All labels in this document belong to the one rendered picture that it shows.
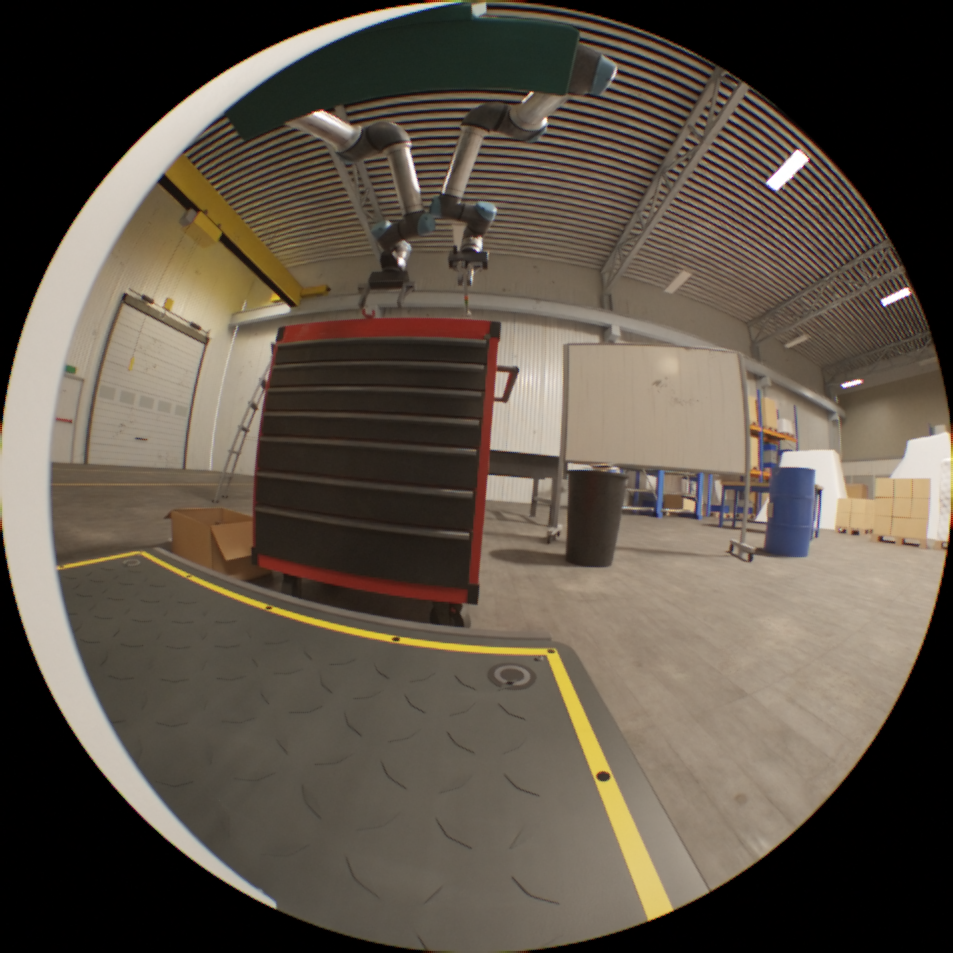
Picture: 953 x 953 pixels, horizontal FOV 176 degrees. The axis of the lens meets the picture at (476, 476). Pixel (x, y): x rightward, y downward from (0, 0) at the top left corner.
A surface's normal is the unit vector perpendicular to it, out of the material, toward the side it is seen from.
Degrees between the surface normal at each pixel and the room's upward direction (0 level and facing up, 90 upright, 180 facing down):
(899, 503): 90
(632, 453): 90
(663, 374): 90
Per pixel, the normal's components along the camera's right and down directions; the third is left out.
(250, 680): 0.08, -1.00
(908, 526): -0.99, -0.08
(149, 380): 1.00, 0.08
